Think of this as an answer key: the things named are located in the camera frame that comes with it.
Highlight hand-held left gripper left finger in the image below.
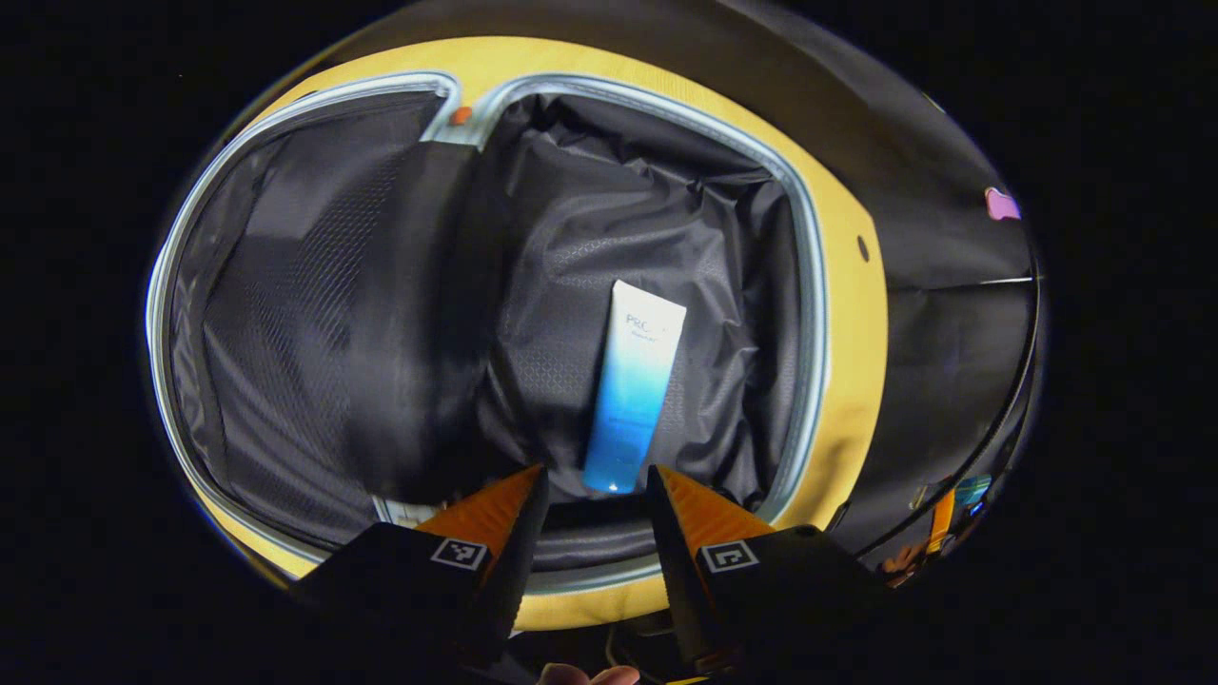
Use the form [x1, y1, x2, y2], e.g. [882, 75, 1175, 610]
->
[288, 463, 552, 669]

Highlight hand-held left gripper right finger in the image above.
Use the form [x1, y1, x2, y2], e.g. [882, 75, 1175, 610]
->
[644, 463, 898, 676]

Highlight white and blue cream tube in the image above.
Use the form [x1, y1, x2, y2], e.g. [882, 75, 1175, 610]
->
[581, 279, 688, 496]

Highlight light blue suitcase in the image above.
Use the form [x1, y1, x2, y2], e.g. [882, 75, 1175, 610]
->
[145, 71, 831, 597]

